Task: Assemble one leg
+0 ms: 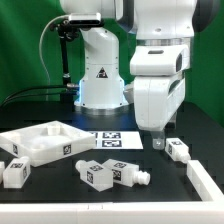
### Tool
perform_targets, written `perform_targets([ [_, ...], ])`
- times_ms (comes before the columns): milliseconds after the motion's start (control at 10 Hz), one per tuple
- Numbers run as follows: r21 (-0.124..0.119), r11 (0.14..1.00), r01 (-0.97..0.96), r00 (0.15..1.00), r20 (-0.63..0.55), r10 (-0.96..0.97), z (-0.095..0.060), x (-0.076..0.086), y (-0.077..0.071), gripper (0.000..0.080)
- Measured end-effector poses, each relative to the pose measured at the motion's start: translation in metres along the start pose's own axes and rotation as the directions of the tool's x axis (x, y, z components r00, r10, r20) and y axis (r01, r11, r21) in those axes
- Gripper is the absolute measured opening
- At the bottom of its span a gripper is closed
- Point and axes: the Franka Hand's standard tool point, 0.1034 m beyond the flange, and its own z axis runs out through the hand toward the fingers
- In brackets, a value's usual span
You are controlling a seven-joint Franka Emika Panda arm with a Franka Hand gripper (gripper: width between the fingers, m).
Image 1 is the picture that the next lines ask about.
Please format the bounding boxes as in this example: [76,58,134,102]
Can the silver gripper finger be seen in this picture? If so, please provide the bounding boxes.
[151,131,165,149]

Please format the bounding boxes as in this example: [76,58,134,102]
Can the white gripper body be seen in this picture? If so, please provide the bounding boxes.
[133,72,185,132]

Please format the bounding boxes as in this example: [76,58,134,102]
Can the white square table top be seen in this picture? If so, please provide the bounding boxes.
[0,121,96,167]

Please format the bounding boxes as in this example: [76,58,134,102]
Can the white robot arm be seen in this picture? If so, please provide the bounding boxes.
[60,0,221,149]

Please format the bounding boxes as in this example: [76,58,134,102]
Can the white marker tag sheet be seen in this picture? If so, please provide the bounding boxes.
[92,131,143,150]

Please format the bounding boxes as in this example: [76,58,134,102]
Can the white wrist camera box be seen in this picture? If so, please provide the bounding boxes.
[130,44,190,76]

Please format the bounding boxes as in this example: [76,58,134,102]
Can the white L-shaped wall fixture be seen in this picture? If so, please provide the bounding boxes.
[0,160,224,224]

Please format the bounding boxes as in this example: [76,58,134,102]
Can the grey camera on stand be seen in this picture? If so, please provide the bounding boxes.
[68,13,101,27]

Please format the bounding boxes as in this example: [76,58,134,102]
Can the black cable upper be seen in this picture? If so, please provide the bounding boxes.
[0,83,80,106]

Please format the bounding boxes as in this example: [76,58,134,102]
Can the black cable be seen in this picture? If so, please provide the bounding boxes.
[0,91,79,108]
[0,83,80,106]

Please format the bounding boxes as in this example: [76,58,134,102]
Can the black camera stand pole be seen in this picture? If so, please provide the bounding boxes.
[50,19,79,103]

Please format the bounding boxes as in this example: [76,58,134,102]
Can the black cable lower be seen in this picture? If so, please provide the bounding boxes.
[0,91,79,108]

